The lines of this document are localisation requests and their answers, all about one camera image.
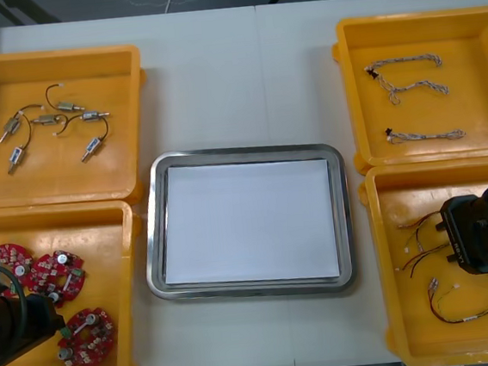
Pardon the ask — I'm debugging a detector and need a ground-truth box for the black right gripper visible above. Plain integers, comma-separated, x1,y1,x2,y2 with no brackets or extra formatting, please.
432,192,488,280

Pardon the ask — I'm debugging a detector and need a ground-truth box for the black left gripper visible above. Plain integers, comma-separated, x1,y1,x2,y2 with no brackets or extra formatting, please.
21,291,68,350

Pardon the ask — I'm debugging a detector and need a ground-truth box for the round red circuit board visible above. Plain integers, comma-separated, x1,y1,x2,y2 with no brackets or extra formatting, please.
22,248,89,307
53,305,120,366
0,239,38,298

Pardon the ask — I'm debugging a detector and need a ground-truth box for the blue-white twisted wire harness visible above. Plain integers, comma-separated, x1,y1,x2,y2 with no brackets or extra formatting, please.
384,120,468,147
371,68,451,108
363,53,444,81

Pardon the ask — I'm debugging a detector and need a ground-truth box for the steel tray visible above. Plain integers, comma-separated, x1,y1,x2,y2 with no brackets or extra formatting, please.
134,134,359,313

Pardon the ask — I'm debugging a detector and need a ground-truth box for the white paper sheet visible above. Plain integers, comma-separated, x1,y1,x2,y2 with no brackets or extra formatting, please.
153,151,341,295

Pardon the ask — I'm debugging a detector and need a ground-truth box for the group of metal solenoids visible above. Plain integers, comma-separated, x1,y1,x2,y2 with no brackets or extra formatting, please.
0,78,118,177

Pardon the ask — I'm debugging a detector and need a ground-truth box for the red-black wire harness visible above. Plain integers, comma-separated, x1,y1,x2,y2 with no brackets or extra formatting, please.
396,209,448,255
425,270,488,326

